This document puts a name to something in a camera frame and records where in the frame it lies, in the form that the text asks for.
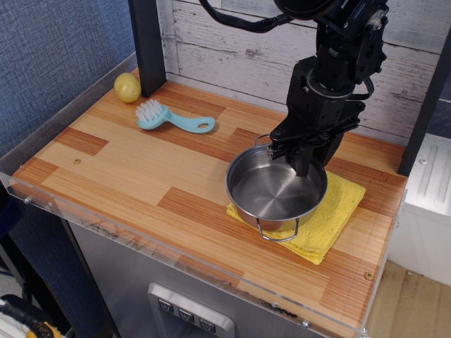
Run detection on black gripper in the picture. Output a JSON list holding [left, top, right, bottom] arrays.
[[266, 56, 365, 177]]

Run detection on stainless steel pot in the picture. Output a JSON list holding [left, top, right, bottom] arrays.
[[225, 134, 328, 242]]

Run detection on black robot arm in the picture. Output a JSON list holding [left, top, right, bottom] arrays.
[[268, 1, 388, 177]]

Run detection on folded yellow cloth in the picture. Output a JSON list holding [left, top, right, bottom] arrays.
[[225, 170, 367, 265]]

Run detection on light blue scrub brush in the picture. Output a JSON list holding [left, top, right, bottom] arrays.
[[135, 99, 216, 134]]

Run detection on clear acrylic edge guard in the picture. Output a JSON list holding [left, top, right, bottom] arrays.
[[1, 175, 367, 337]]

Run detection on white appliance at right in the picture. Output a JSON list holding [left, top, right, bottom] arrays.
[[388, 134, 450, 285]]

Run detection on yellow potato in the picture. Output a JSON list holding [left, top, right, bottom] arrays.
[[113, 73, 142, 104]]

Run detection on silver button control panel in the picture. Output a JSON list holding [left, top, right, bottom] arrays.
[[147, 282, 235, 337]]

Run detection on stainless steel cabinet front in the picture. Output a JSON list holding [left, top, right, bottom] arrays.
[[68, 223, 317, 337]]

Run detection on yellow object bottom left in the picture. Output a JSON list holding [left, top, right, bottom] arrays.
[[25, 322, 63, 338]]

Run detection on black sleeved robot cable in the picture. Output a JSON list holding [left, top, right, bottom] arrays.
[[199, 0, 293, 35]]

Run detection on black right vertical post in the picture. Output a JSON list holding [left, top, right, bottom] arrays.
[[397, 0, 451, 177]]

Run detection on black vertical post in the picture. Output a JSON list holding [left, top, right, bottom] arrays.
[[397, 0, 451, 177], [128, 0, 166, 98]]

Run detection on black left vertical post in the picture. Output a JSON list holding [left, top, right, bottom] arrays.
[[128, 0, 166, 98]]

